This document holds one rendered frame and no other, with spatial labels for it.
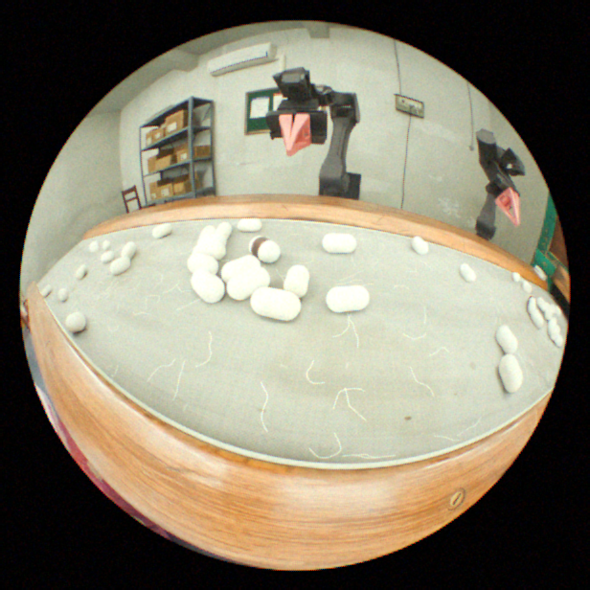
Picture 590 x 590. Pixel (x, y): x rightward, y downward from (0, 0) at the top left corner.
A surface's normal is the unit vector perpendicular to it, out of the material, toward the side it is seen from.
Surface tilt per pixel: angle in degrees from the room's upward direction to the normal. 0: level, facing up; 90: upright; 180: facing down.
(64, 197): 90
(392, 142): 90
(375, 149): 90
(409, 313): 0
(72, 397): 0
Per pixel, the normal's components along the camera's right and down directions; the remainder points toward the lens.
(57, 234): 0.97, 0.17
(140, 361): 0.02, -0.77
